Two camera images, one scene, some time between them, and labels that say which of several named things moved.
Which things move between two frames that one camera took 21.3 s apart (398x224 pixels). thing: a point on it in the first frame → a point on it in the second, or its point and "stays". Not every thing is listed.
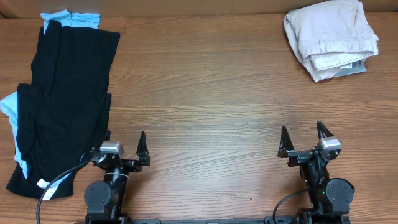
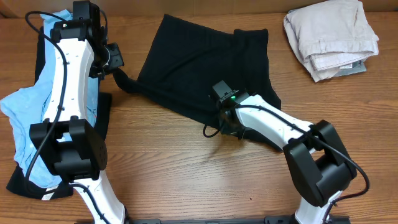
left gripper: x=141 y=152 → x=117 y=60
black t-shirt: x=64 y=114 → x=184 y=58
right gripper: x=285 y=149 → x=225 y=128
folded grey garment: x=357 y=66 stays
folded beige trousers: x=329 y=35 stays
